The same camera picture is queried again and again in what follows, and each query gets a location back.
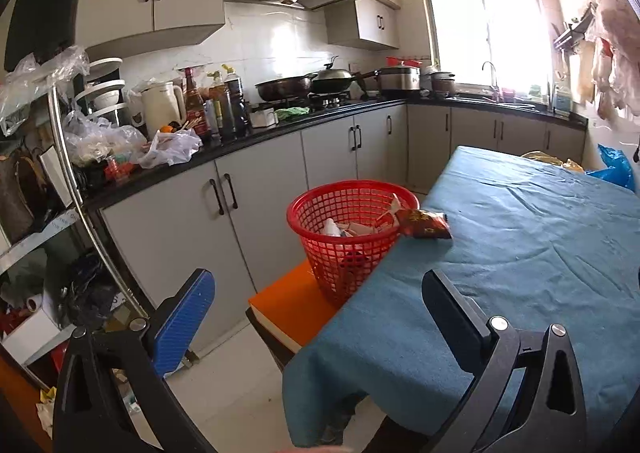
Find hanging plastic bags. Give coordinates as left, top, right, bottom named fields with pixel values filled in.
left=568, top=0, right=639, bottom=124

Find red torn snack wrapper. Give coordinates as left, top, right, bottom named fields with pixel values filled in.
left=378, top=195, right=452, bottom=239

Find white red food pouch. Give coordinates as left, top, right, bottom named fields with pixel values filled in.
left=320, top=218, right=382, bottom=237

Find kitchen window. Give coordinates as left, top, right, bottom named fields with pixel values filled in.
left=426, top=0, right=552, bottom=100

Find red plastic basket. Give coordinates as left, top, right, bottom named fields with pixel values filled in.
left=286, top=179, right=420, bottom=306

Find dark cooking pot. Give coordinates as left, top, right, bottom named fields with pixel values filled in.
left=430, top=71, right=456, bottom=99

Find green cloth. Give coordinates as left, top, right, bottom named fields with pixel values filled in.
left=274, top=106, right=310, bottom=123

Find sauce bottles group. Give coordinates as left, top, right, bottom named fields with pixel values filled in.
left=181, top=64, right=252, bottom=143

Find black wok with lid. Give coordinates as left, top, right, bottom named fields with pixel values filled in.
left=310, top=56, right=378, bottom=98

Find white plastic bag on counter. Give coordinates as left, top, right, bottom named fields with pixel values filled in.
left=130, top=129, right=203, bottom=169

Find lower kitchen cabinets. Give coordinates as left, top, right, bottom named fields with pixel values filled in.
left=101, top=102, right=586, bottom=355

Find blue plastic bag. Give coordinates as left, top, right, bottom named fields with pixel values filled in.
left=586, top=144, right=636, bottom=192

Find metal storage rack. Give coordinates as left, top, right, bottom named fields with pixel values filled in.
left=1, top=73, right=149, bottom=390

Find white electric kettle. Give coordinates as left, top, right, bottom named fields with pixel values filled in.
left=139, top=82, right=186, bottom=139

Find orange stool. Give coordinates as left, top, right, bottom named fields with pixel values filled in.
left=245, top=259, right=338, bottom=371

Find blue table cloth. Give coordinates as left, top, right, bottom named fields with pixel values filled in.
left=282, top=147, right=639, bottom=450

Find yellow plastic bag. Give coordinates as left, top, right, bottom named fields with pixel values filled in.
left=522, top=151, right=585, bottom=174

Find black frying pan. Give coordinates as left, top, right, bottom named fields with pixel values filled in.
left=255, top=73, right=316, bottom=102

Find silver rice cooker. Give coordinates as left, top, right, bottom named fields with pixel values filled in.
left=375, top=58, right=421, bottom=98

